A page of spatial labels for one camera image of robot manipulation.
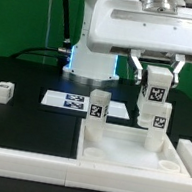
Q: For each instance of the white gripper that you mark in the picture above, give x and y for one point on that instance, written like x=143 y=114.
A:
x=122 y=26

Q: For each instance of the white square tabletop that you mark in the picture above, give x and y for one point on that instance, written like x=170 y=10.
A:
x=123 y=146

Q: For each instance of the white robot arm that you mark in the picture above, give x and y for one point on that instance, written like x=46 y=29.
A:
x=97 y=68

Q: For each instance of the white right fence piece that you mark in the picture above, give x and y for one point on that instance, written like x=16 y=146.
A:
x=184 y=149

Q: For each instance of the white front fence bar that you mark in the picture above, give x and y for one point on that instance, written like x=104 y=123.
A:
x=82 y=174

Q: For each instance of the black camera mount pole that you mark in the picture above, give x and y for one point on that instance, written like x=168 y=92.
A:
x=65 y=51

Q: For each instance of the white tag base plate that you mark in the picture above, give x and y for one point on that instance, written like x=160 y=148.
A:
x=80 y=103

